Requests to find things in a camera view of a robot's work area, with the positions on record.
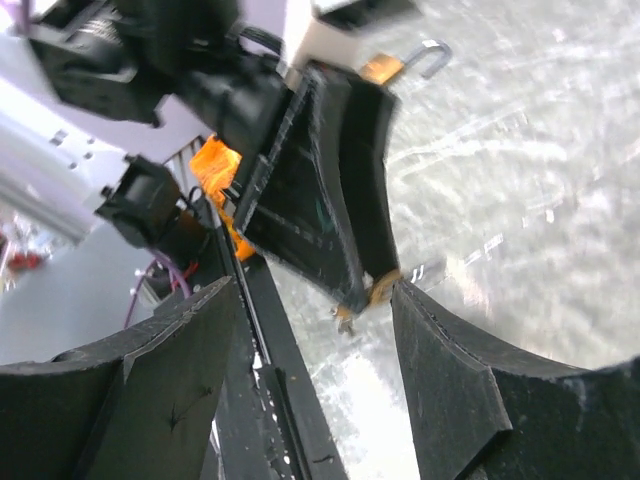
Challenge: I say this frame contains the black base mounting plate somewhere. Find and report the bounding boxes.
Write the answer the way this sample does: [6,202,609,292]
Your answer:
[190,198,347,479]

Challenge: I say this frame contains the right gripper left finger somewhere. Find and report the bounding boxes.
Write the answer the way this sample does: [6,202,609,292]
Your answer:
[1,277,238,479]

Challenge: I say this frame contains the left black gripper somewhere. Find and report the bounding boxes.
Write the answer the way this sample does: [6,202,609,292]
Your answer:
[184,49,399,312]

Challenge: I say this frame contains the orange chips bag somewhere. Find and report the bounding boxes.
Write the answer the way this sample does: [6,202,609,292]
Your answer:
[189,136,256,262]

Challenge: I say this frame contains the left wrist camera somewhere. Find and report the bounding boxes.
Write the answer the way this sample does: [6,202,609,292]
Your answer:
[278,0,418,88]

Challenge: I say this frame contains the small metal key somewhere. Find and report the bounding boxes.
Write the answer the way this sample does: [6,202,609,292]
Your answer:
[338,318,356,337]

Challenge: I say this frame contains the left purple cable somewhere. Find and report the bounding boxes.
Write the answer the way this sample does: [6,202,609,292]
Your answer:
[127,249,194,329]

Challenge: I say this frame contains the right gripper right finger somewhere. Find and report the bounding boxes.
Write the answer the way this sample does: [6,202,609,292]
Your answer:
[391,281,639,479]

